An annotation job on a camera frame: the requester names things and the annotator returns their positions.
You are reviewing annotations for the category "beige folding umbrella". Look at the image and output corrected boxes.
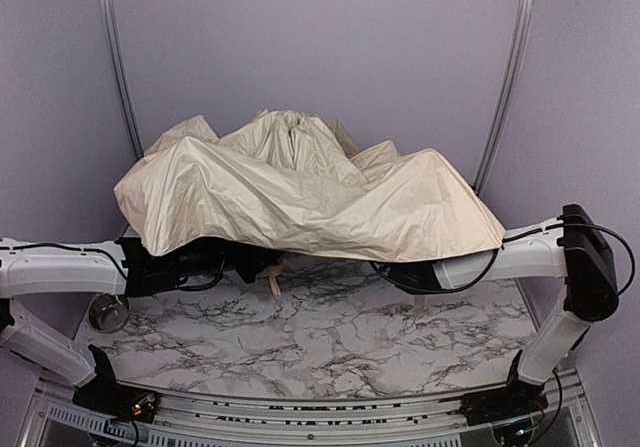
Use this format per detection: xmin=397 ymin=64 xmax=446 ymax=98
xmin=114 ymin=110 xmax=505 ymax=266

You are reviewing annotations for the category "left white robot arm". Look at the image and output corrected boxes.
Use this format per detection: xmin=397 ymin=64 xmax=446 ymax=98
xmin=1 ymin=237 xmax=278 ymax=388

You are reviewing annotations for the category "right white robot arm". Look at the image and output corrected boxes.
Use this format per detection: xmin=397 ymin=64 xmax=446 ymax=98
xmin=371 ymin=204 xmax=620 ymax=387

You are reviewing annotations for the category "transparent plastic strip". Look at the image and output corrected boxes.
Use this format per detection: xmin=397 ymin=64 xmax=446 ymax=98
xmin=413 ymin=295 xmax=426 ymax=315

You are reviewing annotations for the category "steel cup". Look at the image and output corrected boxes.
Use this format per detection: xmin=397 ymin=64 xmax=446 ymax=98
xmin=87 ymin=294 xmax=131 ymax=334

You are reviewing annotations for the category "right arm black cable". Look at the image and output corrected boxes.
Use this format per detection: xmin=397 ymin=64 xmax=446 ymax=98
xmin=379 ymin=211 xmax=634 ymax=298

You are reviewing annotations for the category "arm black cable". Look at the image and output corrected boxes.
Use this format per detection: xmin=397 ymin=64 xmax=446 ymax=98
xmin=379 ymin=211 xmax=634 ymax=298
xmin=9 ymin=241 xmax=129 ymax=273

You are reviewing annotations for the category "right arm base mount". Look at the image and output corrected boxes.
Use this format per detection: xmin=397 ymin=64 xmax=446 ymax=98
xmin=459 ymin=365 xmax=548 ymax=426

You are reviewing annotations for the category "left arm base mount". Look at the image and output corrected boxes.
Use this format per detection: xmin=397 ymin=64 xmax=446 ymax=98
xmin=72 ymin=345 xmax=160 ymax=424

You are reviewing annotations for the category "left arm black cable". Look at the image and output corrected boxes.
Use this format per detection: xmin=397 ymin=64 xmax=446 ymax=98
xmin=9 ymin=241 xmax=129 ymax=273

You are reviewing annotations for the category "front aluminium rail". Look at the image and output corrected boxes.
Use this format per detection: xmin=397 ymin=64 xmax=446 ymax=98
xmin=18 ymin=370 xmax=602 ymax=446

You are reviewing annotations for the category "left aluminium frame post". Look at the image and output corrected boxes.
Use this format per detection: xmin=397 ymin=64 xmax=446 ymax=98
xmin=99 ymin=0 xmax=144 ymax=160

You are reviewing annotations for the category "aluminium frame post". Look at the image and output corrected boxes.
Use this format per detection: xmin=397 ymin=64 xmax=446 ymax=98
xmin=99 ymin=0 xmax=144 ymax=160
xmin=473 ymin=0 xmax=535 ymax=196

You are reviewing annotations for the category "right aluminium frame post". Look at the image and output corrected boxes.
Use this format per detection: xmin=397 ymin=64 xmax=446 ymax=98
xmin=473 ymin=0 xmax=535 ymax=196

